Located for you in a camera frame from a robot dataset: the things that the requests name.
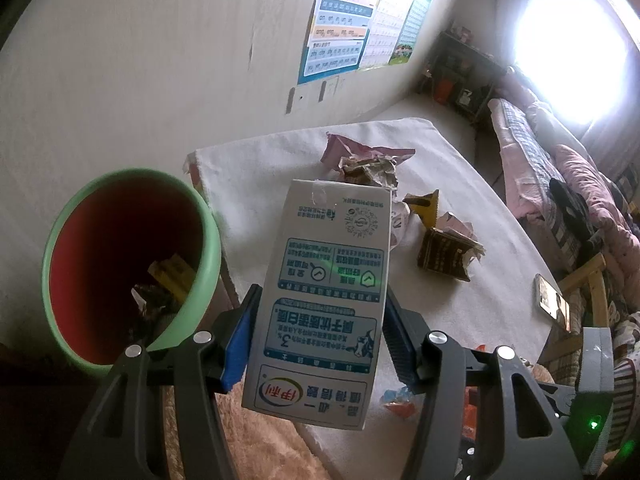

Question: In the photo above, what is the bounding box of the dark shelf unit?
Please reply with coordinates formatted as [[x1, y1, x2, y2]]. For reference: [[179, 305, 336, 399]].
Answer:
[[417, 25, 511, 126]]

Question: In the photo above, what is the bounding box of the yellow wrapper in bin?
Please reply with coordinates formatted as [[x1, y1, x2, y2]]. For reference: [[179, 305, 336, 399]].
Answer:
[[147, 255, 194, 295]]

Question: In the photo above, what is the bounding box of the white milk carton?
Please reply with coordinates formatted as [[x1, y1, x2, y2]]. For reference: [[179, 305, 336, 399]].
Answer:
[[241, 179, 393, 432]]

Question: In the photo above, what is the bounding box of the pale chart wall poster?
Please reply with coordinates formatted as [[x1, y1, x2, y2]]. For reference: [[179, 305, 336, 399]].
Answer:
[[359, 0, 420, 72]]

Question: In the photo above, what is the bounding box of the white crumpled paper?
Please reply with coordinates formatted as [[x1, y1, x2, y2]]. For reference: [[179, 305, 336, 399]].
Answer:
[[389, 199, 416, 249]]

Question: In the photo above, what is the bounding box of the green bin with red inside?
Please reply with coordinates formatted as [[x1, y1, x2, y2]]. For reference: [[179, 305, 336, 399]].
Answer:
[[41, 168, 222, 380]]

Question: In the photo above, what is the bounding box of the blue framed wall poster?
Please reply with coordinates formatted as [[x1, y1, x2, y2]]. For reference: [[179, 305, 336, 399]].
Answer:
[[297, 0, 386, 86]]

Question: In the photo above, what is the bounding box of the teal wall poster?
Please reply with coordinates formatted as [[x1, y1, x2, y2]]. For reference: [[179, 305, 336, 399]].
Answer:
[[387, 0, 436, 66]]

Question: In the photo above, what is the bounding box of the white table cloth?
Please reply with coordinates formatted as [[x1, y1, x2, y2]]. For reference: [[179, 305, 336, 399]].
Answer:
[[186, 118, 562, 480]]

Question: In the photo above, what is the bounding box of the smartphone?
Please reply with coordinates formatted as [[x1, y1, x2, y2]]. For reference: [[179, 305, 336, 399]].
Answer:
[[532, 273, 572, 332]]

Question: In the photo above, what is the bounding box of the wooden chair frame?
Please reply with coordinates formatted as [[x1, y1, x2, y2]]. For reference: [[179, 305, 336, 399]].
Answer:
[[537, 252, 615, 367]]

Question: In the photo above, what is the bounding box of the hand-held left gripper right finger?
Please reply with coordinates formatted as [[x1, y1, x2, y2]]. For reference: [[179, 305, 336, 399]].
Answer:
[[382, 289, 585, 480]]

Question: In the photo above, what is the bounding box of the dark brown snack packet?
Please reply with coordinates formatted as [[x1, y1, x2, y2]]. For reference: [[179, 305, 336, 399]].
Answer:
[[416, 211, 486, 282]]

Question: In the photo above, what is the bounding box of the yellow black wrapper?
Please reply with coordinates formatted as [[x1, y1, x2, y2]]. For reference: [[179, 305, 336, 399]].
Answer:
[[402, 189, 441, 229]]

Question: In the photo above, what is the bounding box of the pink wrapper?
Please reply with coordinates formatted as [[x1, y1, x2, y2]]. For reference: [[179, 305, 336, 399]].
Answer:
[[320, 132, 417, 173]]

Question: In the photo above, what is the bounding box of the dark crumpled wrapper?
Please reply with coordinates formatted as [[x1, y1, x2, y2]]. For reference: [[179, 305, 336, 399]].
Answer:
[[131, 284, 177, 322]]

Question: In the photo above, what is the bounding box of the dark cloth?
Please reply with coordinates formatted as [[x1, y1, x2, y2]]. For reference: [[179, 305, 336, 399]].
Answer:
[[549, 177, 602, 256]]

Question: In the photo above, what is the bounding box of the brown fluffy rug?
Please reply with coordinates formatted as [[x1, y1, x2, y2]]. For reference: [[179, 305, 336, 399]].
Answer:
[[165, 375, 351, 480]]

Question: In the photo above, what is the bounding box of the crumpled brown white wrapper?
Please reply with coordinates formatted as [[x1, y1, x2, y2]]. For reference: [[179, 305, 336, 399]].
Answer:
[[337, 155, 399, 192]]

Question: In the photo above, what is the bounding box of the orange blue candy wrapper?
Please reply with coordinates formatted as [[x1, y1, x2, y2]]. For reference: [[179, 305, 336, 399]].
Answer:
[[379, 385, 417, 417]]

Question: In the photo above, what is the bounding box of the bright window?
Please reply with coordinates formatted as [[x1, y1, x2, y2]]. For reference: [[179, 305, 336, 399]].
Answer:
[[512, 0, 632, 131]]

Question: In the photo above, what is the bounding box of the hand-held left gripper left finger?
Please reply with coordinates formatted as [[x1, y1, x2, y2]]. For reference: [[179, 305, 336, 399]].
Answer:
[[57, 284, 264, 480]]

